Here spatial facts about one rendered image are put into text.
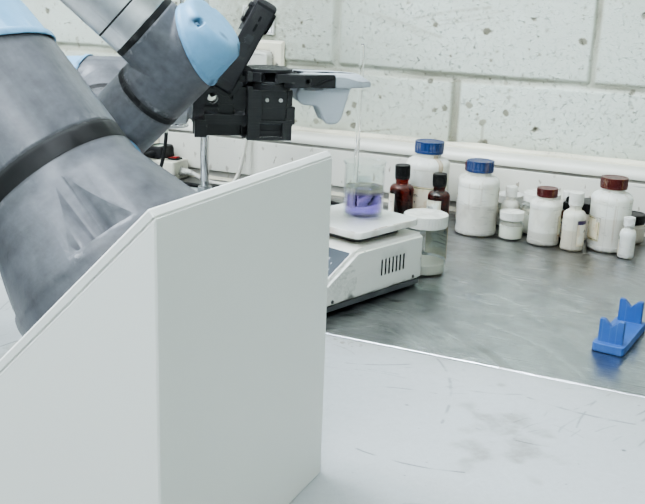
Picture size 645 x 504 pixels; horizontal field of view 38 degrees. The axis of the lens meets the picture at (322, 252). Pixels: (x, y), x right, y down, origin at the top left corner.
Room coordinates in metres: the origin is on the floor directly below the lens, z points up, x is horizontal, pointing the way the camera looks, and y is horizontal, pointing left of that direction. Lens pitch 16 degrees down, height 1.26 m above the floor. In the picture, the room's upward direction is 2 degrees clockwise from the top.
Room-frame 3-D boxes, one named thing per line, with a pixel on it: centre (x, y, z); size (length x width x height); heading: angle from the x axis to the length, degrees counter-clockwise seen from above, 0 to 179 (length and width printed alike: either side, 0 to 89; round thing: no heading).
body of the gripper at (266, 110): (1.10, 0.10, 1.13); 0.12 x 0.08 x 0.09; 102
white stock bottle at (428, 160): (1.49, -0.17, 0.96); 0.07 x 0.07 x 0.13
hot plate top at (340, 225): (1.13, -0.04, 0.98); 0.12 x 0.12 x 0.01; 47
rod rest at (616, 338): (0.96, -0.33, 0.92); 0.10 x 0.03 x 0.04; 149
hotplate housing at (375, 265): (1.11, -0.02, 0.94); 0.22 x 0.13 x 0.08; 137
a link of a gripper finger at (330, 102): (1.10, -0.01, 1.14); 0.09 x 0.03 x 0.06; 101
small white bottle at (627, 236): (1.30, -0.44, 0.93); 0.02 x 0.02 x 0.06
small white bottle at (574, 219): (1.33, -0.37, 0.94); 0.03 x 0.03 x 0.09
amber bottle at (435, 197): (1.43, -0.18, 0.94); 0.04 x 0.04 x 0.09
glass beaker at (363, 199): (1.13, -0.05, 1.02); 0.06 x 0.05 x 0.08; 24
